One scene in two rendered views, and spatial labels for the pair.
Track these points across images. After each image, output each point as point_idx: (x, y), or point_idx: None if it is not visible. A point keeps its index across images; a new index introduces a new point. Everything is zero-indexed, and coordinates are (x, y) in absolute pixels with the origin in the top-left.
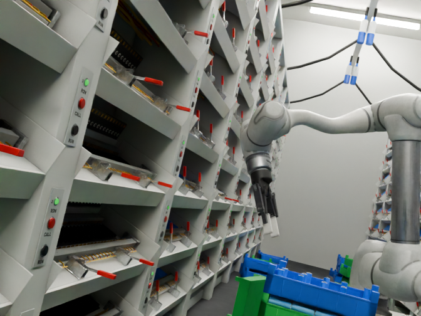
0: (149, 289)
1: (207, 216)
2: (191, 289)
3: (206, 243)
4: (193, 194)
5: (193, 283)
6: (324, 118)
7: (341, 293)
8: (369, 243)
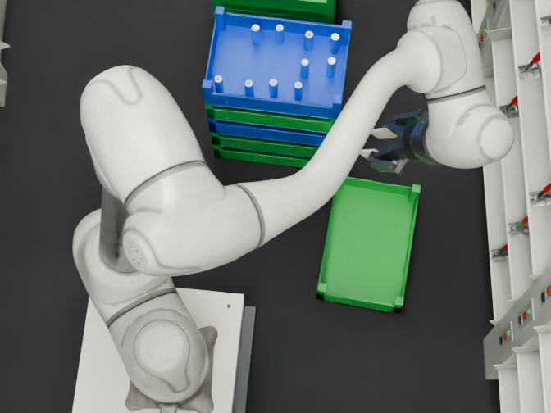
0: (482, 45)
1: (525, 311)
2: (497, 361)
3: (520, 401)
4: (538, 175)
5: (490, 320)
6: (337, 123)
7: (258, 15)
8: (180, 321)
